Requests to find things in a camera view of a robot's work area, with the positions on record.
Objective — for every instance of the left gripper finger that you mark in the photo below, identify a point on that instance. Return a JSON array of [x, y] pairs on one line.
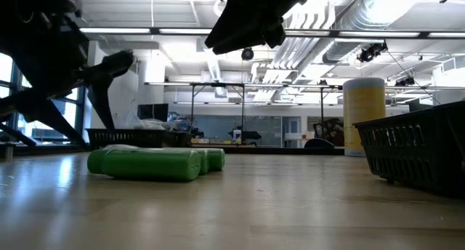
[[101, 86], [36, 108]]

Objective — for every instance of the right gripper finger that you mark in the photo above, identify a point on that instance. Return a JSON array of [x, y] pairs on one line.
[[239, 24], [276, 35]]

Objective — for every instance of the green shampoo bottle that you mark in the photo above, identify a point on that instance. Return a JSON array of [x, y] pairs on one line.
[[152, 164], [216, 159]]

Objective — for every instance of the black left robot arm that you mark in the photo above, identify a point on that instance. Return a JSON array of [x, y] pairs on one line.
[[36, 43]]

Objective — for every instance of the dark framed window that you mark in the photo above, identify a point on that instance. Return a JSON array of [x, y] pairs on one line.
[[69, 115]]

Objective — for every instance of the black plastic mesh basket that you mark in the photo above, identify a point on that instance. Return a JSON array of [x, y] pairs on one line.
[[457, 152], [178, 140], [127, 139], [407, 152]]

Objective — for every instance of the black background monitor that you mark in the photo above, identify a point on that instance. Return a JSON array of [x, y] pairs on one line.
[[156, 108]]

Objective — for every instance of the large cotton swab bag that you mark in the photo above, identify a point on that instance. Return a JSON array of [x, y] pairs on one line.
[[120, 147]]

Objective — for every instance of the long ceiling light bar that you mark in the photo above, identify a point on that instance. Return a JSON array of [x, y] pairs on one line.
[[145, 31]]

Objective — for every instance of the black background robot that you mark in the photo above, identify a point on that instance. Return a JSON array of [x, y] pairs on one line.
[[250, 134]]

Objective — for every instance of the yellow canister white lid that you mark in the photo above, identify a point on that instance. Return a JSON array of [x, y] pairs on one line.
[[363, 115]]

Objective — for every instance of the green packets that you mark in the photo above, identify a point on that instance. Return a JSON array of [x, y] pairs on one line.
[[204, 163]]

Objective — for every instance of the black ceiling camera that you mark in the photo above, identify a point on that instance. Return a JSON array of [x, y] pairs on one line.
[[247, 54], [370, 53]]

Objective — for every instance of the black background gantry frame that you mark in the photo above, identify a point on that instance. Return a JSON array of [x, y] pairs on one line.
[[242, 104]]

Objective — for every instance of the silver ceiling duct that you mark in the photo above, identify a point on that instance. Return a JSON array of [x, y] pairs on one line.
[[356, 32]]

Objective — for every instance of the black aluminium table frame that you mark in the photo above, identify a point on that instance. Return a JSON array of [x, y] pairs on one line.
[[276, 150]]

